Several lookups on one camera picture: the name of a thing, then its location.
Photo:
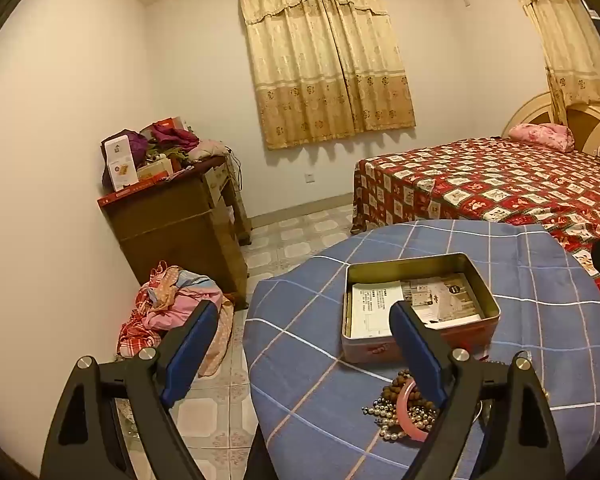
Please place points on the white wall outlet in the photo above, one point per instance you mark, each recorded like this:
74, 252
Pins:
310, 177

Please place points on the bed with red patterned bedspread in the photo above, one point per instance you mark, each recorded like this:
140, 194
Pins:
480, 185

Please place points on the pile of pink and red clothes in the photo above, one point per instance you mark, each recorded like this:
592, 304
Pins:
170, 300

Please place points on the pink floral pillow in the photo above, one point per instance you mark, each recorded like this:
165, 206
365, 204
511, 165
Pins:
542, 135

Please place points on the printed photo brochure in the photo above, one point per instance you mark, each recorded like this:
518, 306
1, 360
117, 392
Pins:
450, 300

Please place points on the white upright carton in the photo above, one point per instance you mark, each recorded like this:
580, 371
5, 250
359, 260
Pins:
120, 160

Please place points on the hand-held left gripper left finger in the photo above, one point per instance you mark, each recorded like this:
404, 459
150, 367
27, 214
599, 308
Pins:
190, 355

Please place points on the rectangular metal tin box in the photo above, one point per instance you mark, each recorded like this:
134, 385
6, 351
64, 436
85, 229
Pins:
365, 347

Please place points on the cream small box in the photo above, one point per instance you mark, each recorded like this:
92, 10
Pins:
154, 170

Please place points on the narrow beige patterned curtain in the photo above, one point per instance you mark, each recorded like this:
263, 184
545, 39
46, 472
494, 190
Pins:
565, 35

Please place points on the red and white box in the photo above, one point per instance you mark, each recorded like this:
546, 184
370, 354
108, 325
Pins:
169, 122

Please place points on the pile of clothes on cabinet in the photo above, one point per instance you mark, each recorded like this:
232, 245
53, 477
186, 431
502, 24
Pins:
172, 137

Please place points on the pink bangle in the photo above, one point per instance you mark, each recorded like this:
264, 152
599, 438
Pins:
403, 410

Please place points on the flat red box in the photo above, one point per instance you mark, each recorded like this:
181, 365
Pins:
130, 192

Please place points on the white instruction sheet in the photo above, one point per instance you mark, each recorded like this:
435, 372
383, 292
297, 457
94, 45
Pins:
372, 310

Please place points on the round table with blue cloth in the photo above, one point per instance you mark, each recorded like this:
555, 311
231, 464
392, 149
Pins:
530, 285

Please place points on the wide beige patterned curtain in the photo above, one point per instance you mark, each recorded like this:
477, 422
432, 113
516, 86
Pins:
325, 60

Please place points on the brown wooden cabinet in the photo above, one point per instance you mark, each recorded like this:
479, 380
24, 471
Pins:
180, 230

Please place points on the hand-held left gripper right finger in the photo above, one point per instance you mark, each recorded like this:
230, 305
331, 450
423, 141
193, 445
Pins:
420, 355

